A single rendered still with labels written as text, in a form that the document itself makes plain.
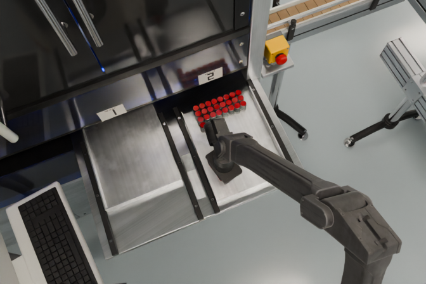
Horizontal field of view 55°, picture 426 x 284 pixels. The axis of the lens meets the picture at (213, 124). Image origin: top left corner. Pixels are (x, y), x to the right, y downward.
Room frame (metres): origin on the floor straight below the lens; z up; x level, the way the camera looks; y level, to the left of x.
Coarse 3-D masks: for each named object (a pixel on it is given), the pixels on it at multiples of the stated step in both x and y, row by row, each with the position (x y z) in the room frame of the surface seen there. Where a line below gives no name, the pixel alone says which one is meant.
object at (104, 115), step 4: (112, 108) 0.58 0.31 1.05; (116, 108) 0.59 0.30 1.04; (120, 108) 0.59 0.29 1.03; (124, 108) 0.59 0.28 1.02; (100, 112) 0.57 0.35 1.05; (104, 112) 0.57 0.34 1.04; (108, 112) 0.58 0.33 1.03; (112, 112) 0.58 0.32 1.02; (116, 112) 0.58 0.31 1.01; (120, 112) 0.59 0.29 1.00; (124, 112) 0.59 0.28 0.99; (100, 116) 0.57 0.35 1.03; (104, 116) 0.57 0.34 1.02; (108, 116) 0.58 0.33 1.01; (112, 116) 0.58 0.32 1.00
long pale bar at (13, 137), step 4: (0, 112) 0.51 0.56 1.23; (4, 112) 0.51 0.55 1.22; (0, 116) 0.50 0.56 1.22; (4, 116) 0.50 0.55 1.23; (4, 120) 0.49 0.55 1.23; (0, 124) 0.45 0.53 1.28; (4, 124) 0.48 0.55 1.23; (8, 124) 0.48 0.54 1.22; (0, 128) 0.44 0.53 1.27; (4, 128) 0.45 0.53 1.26; (8, 128) 0.46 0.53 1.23; (0, 132) 0.44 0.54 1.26; (4, 132) 0.44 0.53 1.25; (8, 132) 0.45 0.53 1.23; (12, 132) 0.45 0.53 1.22; (4, 136) 0.44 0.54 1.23; (8, 136) 0.44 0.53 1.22; (12, 136) 0.45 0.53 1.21; (16, 136) 0.45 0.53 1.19; (8, 140) 0.44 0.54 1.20; (12, 140) 0.44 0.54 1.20; (16, 140) 0.44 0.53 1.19
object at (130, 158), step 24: (120, 120) 0.61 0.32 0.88; (144, 120) 0.61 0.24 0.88; (96, 144) 0.53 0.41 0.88; (120, 144) 0.53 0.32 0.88; (144, 144) 0.52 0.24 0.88; (96, 168) 0.45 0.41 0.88; (120, 168) 0.44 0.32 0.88; (144, 168) 0.43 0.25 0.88; (168, 168) 0.42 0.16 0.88; (120, 192) 0.36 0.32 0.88; (144, 192) 0.35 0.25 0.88
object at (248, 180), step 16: (192, 112) 0.62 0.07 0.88; (240, 112) 0.60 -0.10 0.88; (256, 112) 0.59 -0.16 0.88; (192, 128) 0.56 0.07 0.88; (240, 128) 0.54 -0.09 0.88; (256, 128) 0.53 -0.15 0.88; (208, 144) 0.49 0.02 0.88; (272, 144) 0.47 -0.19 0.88; (208, 176) 0.37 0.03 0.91; (240, 176) 0.37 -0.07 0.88; (256, 176) 0.36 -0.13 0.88; (224, 192) 0.32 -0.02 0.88; (240, 192) 0.31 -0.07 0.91
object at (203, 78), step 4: (220, 68) 0.69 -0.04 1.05; (208, 72) 0.68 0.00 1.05; (216, 72) 0.68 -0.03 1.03; (220, 72) 0.69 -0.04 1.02; (200, 76) 0.67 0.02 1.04; (204, 76) 0.67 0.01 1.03; (208, 76) 0.68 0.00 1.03; (212, 76) 0.68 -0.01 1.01; (216, 76) 0.68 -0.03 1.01; (220, 76) 0.69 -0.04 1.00; (200, 80) 0.67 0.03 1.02; (204, 80) 0.67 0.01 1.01; (200, 84) 0.67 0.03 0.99
